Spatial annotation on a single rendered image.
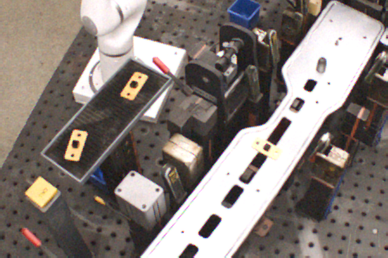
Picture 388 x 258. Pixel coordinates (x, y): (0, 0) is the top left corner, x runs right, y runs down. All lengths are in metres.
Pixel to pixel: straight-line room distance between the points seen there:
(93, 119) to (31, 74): 1.76
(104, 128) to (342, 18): 0.91
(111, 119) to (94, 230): 0.49
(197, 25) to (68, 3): 1.43
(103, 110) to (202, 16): 0.95
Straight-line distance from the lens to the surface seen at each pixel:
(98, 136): 1.35
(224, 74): 1.44
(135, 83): 1.41
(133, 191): 1.31
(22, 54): 3.24
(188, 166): 1.38
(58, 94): 2.05
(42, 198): 1.29
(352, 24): 1.85
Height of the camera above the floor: 2.27
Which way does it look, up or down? 54 degrees down
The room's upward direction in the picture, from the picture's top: 3 degrees counter-clockwise
